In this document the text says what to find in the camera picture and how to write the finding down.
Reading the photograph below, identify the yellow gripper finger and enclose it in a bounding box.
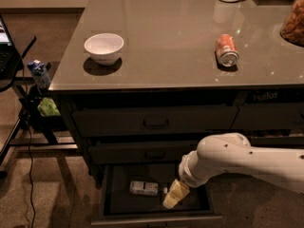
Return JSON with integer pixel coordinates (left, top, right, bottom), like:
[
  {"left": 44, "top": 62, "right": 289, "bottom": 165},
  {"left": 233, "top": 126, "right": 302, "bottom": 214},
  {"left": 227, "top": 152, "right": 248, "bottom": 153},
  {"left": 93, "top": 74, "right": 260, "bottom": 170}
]
[
  {"left": 169, "top": 180, "right": 190, "bottom": 200},
  {"left": 162, "top": 194, "right": 181, "bottom": 209}
]

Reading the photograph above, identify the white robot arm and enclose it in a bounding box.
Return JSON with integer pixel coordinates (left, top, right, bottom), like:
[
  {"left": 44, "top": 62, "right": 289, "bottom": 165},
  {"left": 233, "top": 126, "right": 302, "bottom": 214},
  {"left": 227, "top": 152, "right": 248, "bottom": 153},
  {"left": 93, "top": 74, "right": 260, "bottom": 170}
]
[{"left": 162, "top": 133, "right": 304, "bottom": 209}]

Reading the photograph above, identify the middle left drawer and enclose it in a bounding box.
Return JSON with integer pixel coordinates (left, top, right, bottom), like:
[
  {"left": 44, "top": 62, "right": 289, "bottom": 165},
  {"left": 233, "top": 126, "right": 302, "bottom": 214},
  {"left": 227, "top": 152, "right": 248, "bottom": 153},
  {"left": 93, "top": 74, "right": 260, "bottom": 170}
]
[{"left": 83, "top": 140, "right": 199, "bottom": 165}]

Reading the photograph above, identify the top left drawer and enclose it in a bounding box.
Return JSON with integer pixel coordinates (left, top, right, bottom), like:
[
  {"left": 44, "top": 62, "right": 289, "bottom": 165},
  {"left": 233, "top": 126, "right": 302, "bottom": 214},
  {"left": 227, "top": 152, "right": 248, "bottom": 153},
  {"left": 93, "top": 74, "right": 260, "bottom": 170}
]
[{"left": 72, "top": 105, "right": 238, "bottom": 137}]

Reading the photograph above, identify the top right drawer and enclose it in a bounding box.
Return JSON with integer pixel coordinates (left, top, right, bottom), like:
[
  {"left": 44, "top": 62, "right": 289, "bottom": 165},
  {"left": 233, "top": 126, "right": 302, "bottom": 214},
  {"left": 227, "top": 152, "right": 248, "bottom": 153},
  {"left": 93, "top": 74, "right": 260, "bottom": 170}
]
[{"left": 232, "top": 103, "right": 304, "bottom": 130}]

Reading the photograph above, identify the middle right drawer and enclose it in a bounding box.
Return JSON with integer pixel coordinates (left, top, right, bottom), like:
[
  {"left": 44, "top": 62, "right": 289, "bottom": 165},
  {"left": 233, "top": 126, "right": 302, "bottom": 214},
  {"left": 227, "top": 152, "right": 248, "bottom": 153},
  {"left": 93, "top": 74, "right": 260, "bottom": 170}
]
[{"left": 249, "top": 136, "right": 304, "bottom": 147}]

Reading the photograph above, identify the dark drawer cabinet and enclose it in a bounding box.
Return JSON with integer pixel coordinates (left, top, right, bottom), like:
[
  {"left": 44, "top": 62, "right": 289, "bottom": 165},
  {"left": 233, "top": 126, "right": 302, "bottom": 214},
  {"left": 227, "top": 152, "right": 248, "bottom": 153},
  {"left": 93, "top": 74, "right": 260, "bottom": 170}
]
[{"left": 50, "top": 0, "right": 304, "bottom": 228}]

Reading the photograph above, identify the orange soda can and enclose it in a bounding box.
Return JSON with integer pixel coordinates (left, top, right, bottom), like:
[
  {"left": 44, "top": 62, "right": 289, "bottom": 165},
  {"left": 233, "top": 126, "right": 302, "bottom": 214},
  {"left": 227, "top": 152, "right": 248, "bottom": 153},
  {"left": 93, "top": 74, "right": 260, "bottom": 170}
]
[{"left": 215, "top": 34, "right": 239, "bottom": 67}]

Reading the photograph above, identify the green snack bag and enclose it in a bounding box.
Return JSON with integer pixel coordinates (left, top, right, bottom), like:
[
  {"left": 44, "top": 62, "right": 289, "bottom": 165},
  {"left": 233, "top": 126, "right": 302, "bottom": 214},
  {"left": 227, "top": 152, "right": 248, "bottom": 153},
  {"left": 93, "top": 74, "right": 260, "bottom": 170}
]
[{"left": 37, "top": 98, "right": 60, "bottom": 117}]

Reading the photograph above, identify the white bowl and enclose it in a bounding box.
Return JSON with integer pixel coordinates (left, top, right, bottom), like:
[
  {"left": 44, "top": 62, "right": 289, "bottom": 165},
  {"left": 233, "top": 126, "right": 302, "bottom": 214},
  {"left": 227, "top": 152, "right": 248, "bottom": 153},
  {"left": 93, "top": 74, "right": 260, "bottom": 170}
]
[{"left": 84, "top": 33, "right": 124, "bottom": 66}]

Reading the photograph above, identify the black side table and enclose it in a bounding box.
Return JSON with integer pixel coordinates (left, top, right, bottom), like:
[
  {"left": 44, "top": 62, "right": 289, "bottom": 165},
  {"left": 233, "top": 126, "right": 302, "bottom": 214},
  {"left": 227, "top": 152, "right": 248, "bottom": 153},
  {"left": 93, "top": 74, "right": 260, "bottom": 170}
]
[{"left": 0, "top": 35, "right": 74, "bottom": 179}]

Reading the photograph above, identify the black laptop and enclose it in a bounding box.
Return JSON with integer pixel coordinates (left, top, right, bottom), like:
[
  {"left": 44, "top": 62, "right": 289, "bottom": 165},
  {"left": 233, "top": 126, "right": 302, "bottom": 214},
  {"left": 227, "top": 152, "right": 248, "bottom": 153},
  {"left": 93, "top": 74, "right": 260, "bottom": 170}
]
[{"left": 0, "top": 15, "right": 20, "bottom": 74}]

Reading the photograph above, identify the black cable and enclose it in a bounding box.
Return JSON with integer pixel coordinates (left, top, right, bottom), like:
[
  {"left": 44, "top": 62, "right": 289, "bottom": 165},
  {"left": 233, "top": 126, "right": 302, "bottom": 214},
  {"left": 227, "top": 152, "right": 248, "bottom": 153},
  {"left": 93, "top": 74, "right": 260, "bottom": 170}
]
[{"left": 18, "top": 57, "right": 37, "bottom": 228}]

